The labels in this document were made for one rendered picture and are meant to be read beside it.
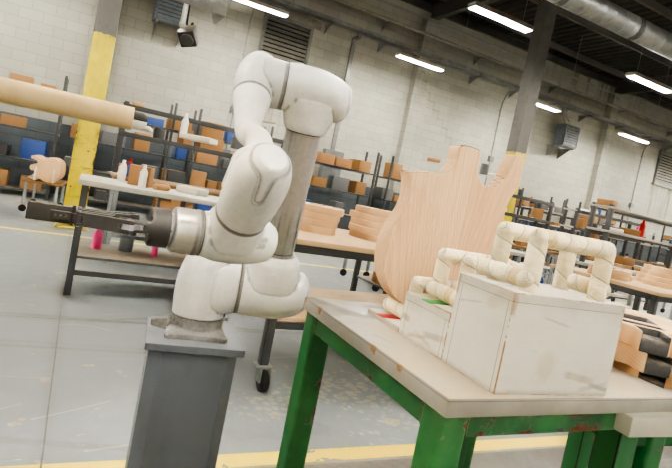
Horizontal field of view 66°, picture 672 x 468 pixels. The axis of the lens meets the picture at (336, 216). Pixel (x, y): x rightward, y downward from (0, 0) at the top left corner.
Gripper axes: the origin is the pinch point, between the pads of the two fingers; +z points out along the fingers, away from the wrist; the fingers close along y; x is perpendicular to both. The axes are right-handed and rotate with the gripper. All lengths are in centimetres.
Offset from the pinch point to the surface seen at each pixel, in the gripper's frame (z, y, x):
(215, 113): -255, 1076, 137
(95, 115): -4.1, -24.0, 16.8
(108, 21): -10, 661, 176
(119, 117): -7.1, -24.2, 17.3
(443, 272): -74, -16, 1
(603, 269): -89, -41, 9
